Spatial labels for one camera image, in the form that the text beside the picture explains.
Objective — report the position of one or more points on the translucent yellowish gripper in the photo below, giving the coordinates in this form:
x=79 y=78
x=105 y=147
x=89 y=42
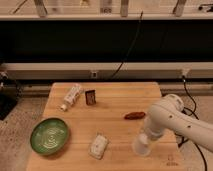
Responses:
x=152 y=140

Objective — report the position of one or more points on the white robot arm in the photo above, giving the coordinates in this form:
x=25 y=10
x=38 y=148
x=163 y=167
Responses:
x=166 y=113

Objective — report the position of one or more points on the dark brown eraser block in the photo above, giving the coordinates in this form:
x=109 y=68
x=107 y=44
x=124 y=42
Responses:
x=90 y=97

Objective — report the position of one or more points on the brown oblong food piece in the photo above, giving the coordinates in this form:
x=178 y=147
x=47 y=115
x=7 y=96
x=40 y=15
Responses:
x=134 y=116

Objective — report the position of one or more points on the white tube bottle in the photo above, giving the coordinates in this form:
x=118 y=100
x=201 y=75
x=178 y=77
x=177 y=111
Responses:
x=71 y=97

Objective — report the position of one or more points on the black equipment at left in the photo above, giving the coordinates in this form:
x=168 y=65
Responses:
x=8 y=100

